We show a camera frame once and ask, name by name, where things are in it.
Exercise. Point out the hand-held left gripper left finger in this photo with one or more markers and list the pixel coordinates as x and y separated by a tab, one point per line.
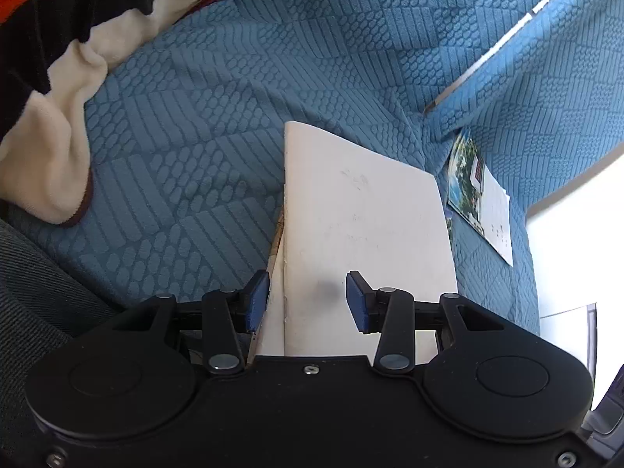
258	302

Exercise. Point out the beige painting cover book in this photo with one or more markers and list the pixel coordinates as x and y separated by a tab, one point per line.
274	246

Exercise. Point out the blue quilted seat cushion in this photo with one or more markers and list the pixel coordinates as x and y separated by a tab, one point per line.
219	107
536	107

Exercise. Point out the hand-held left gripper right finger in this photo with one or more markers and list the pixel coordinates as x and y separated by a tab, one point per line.
356	302

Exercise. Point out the red black white striped blanket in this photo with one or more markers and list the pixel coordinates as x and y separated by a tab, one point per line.
48	156

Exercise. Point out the white printed paper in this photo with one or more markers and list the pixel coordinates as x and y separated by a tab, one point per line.
495	214

